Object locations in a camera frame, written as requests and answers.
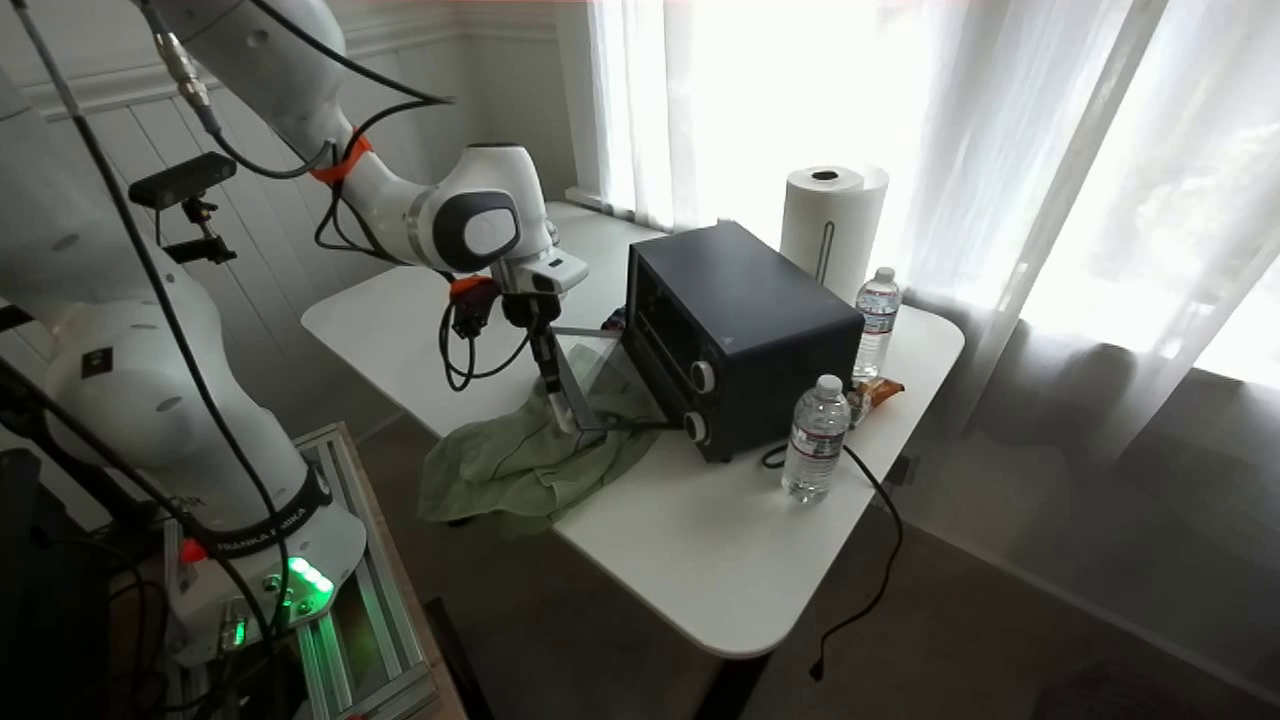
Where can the white sheer curtain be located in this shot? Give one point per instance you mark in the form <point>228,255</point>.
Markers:
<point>1087,187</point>

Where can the white table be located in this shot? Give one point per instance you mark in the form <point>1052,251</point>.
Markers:
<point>717,550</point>

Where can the white paper towel roll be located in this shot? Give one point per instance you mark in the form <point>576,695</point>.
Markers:
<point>828,223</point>

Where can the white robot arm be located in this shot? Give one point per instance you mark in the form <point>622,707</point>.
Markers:
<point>136,352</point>

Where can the near clear water bottle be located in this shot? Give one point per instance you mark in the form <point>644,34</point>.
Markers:
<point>818,436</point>

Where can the green cloth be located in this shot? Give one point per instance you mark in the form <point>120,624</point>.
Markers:
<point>527,465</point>

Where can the glass oven door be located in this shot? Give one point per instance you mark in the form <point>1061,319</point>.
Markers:
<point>601,387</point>

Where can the black toaster oven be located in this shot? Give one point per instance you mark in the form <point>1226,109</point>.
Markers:
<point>729,332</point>

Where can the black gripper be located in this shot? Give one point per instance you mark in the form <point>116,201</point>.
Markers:
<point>535,305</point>

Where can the far clear water bottle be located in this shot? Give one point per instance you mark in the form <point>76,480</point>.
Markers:
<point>877,305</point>

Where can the clear water bottle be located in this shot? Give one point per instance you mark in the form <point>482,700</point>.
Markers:
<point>877,305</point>
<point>818,436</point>

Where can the metal frame robot base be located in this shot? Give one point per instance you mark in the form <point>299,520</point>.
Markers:
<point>353,624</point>

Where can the orange snack wrapper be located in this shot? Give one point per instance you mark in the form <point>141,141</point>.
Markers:
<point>877,392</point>

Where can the black camera on stand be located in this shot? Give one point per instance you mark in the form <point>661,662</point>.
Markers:
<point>184,187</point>

